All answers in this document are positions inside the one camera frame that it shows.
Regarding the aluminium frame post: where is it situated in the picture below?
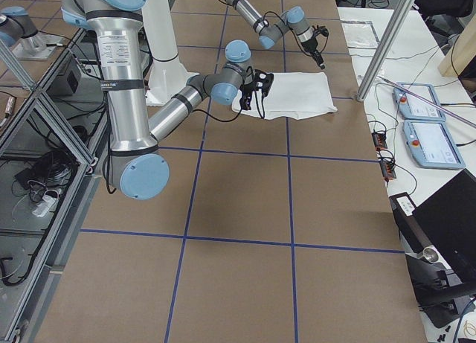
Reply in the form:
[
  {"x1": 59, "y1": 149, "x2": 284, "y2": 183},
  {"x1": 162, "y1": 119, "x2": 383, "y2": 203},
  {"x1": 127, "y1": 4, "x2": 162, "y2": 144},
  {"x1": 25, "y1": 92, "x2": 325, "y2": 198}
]
[{"x1": 356, "y1": 0, "x2": 415, "y2": 102}]

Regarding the white camera mast base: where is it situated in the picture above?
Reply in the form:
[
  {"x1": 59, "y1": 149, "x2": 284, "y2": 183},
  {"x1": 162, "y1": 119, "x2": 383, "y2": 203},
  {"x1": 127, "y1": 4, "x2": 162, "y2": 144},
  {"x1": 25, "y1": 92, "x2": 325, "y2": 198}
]
[{"x1": 141, "y1": 0, "x2": 195, "y2": 106}]

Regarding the white long-sleeve printed shirt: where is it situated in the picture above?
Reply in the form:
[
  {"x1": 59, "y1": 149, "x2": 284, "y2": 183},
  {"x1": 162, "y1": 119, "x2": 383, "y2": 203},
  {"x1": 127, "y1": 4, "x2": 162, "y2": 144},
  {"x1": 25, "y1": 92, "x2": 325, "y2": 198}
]
[{"x1": 231, "y1": 71, "x2": 338, "y2": 121}]

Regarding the upper blue teach pendant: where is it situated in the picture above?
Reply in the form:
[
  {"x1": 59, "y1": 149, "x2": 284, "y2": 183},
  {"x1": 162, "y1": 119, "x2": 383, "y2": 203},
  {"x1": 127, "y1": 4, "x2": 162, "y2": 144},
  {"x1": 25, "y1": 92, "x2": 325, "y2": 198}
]
[{"x1": 393, "y1": 82, "x2": 446, "y2": 122}]

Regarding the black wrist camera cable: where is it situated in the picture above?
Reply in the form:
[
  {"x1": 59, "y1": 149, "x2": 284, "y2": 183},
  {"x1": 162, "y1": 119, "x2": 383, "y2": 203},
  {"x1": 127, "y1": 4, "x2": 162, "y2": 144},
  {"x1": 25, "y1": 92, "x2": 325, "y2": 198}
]
[
  {"x1": 193, "y1": 71, "x2": 267, "y2": 123},
  {"x1": 260, "y1": 10, "x2": 298, "y2": 35}
]

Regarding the orange black connector module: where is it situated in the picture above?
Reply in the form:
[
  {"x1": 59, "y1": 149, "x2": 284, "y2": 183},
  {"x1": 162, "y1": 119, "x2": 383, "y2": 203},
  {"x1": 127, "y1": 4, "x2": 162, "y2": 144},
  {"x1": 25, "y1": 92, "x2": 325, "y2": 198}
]
[{"x1": 372, "y1": 131, "x2": 388, "y2": 151}]

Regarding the black laptop computer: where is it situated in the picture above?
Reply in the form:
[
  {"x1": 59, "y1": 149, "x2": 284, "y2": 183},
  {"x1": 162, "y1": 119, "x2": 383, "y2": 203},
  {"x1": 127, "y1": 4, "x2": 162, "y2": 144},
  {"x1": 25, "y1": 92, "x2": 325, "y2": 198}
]
[{"x1": 389, "y1": 170, "x2": 475, "y2": 328}]

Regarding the clear plastic sheet black border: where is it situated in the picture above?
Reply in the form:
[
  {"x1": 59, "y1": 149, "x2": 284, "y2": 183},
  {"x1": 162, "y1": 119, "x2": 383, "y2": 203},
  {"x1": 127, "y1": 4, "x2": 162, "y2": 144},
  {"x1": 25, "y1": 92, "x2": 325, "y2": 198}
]
[{"x1": 341, "y1": 20, "x2": 379, "y2": 49}]

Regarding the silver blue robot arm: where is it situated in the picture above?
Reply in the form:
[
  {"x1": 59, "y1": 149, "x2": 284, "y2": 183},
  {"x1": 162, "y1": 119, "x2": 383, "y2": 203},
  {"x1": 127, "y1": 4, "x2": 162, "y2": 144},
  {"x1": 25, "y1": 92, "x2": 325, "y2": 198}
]
[
  {"x1": 223, "y1": 0, "x2": 329, "y2": 69},
  {"x1": 62, "y1": 0, "x2": 254, "y2": 200}
]

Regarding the blue teach pendant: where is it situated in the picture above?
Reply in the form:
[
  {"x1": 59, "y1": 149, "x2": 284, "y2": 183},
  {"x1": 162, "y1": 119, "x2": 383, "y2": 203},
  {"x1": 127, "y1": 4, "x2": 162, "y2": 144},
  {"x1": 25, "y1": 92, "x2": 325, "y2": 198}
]
[
  {"x1": 403, "y1": 120, "x2": 466, "y2": 170},
  {"x1": 393, "y1": 82, "x2": 446, "y2": 122}
]

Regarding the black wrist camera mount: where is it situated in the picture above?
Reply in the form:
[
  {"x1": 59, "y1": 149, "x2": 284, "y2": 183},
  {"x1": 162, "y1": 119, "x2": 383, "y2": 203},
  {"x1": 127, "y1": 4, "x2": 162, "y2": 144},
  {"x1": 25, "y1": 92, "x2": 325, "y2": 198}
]
[
  {"x1": 312, "y1": 25, "x2": 329, "y2": 39},
  {"x1": 254, "y1": 68, "x2": 274, "y2": 97}
]

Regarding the lower blue teach pendant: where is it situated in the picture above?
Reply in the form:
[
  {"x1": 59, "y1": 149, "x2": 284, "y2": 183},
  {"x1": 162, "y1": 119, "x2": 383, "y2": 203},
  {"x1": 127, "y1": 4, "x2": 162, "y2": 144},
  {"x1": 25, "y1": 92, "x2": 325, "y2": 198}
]
[{"x1": 403, "y1": 120, "x2": 466, "y2": 170}]

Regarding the white power strip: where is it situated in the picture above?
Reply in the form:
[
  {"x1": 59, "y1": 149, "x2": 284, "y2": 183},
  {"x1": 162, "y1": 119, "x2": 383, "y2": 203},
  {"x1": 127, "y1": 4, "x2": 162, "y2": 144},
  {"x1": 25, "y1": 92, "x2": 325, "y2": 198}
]
[{"x1": 32, "y1": 192, "x2": 58, "y2": 217}]

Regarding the metal rod stand green tip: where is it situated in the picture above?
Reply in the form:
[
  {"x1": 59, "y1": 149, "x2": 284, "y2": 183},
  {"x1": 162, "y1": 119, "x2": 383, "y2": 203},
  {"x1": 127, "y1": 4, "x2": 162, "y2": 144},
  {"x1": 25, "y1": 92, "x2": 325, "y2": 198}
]
[{"x1": 377, "y1": 76, "x2": 476, "y2": 128}]

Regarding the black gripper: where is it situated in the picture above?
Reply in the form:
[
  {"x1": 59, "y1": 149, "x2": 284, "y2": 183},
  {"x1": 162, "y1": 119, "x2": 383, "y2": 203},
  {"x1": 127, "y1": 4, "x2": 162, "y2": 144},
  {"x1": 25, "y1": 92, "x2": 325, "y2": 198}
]
[
  {"x1": 239, "y1": 76, "x2": 255, "y2": 110},
  {"x1": 300, "y1": 38, "x2": 325, "y2": 70}
]

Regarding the grey electrical box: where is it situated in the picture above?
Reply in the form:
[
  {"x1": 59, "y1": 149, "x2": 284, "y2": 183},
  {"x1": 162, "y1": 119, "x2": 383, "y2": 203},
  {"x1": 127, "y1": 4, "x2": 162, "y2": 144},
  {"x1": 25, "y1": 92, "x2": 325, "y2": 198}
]
[{"x1": 47, "y1": 59, "x2": 81, "y2": 96}]

